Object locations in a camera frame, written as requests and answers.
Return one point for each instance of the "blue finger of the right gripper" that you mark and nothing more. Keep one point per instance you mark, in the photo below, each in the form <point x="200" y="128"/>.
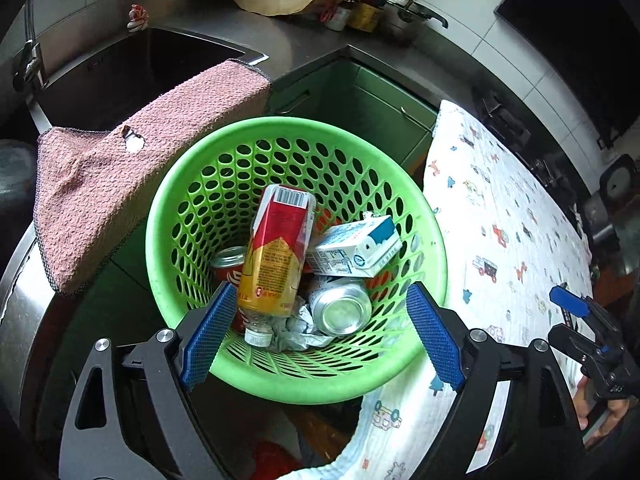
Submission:
<point x="569" y="302"/>

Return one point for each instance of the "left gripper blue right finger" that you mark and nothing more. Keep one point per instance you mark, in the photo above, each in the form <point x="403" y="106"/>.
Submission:
<point x="439" y="344"/>

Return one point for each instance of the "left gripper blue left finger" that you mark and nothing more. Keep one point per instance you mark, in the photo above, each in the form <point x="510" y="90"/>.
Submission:
<point x="201" y="333"/>

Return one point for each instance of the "red yellow drink bottle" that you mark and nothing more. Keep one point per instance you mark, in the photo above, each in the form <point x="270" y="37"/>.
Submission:
<point x="274" y="259"/>

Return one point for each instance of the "crushed silver can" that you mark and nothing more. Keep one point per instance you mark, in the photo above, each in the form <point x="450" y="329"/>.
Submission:
<point x="339" y="306"/>

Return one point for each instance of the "white blue milk carton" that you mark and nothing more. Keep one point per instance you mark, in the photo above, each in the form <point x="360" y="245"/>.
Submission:
<point x="358" y="249"/>

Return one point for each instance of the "green kitchen cabinet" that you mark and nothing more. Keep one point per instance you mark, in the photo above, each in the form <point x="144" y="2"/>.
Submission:
<point x="347" y="95"/>

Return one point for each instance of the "steel kitchen sink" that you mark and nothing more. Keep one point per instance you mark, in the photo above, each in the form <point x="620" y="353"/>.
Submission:
<point x="101" y="88"/>

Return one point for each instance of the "steel kitchen faucet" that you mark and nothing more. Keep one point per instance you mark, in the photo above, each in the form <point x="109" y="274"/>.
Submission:
<point x="28" y="67"/>

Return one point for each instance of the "red soda can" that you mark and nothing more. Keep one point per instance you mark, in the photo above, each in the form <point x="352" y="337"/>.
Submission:
<point x="227" y="265"/>

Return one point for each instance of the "cartoon printed white tablecloth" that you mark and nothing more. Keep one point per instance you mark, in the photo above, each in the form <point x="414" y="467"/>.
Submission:
<point x="507" y="243"/>

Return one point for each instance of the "green plastic perforated basket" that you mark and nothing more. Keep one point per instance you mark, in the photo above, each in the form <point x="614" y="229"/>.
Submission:
<point x="208" y="201"/>

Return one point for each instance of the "pink dish towel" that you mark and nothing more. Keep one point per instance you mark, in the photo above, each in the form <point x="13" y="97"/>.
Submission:
<point x="93" y="188"/>

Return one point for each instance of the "black gas stove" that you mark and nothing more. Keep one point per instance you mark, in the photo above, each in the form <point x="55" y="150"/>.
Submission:
<point x="531" y="142"/>

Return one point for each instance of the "black range hood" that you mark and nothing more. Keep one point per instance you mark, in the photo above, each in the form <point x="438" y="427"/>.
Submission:
<point x="594" y="46"/>

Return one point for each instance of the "small red white figurine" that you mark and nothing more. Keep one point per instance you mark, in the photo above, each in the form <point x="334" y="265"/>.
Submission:
<point x="138" y="18"/>

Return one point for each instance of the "steel cooking pot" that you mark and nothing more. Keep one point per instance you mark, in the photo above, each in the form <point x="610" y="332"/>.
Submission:
<point x="404" y="20"/>

